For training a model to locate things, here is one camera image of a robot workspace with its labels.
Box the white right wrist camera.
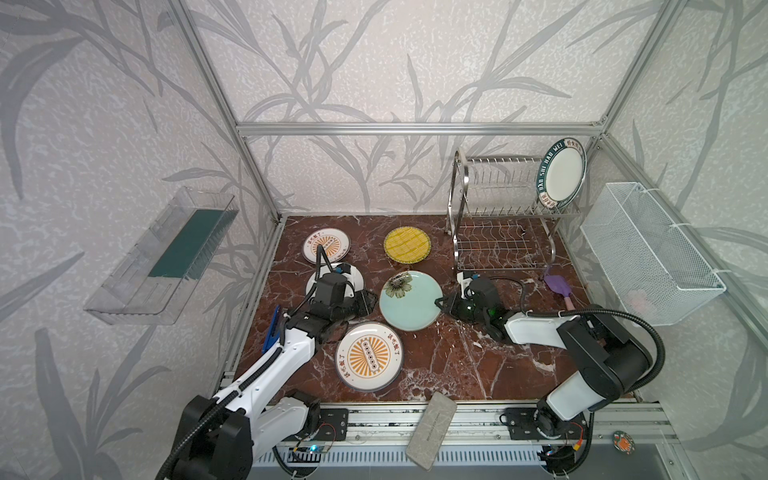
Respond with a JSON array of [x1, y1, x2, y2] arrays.
[[456, 271, 479, 297]]

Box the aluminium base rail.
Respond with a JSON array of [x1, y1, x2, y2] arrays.
[[254, 401, 681, 469]]

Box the far orange sunburst plate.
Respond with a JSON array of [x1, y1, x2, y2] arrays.
[[302, 228, 351, 264]]

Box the near orange sunburst plate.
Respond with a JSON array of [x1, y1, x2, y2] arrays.
[[335, 322, 403, 393]]

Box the white plate with green rim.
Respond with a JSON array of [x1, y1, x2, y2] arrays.
[[320, 264, 364, 298]]

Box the yellow green woven plate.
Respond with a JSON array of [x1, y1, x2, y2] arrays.
[[384, 226, 432, 265]]

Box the white wire basket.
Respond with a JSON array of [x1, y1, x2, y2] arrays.
[[581, 182, 726, 326]]

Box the dark green rimmed white plate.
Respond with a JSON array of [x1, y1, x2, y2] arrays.
[[535, 137, 587, 210]]

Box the light green flower plate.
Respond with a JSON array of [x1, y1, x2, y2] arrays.
[[379, 271, 443, 331]]

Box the clear plastic wall shelf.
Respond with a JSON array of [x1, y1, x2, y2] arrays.
[[84, 187, 239, 325]]

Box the grey sponge block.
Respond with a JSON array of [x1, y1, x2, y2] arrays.
[[406, 392, 457, 471]]

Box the orange sunburst plate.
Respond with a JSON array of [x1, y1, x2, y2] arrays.
[[335, 322, 403, 393], [302, 228, 351, 264]]

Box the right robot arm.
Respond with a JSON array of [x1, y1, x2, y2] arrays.
[[434, 272, 666, 479]]

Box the small round orange gadget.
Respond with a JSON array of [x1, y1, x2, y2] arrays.
[[612, 431, 636, 455]]

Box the steel dish rack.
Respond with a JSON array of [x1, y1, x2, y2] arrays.
[[446, 149, 579, 273]]

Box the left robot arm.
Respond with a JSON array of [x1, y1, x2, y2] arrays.
[[156, 247, 378, 479]]

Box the blue handled tool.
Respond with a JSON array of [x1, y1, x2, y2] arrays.
[[261, 305, 281, 354]]

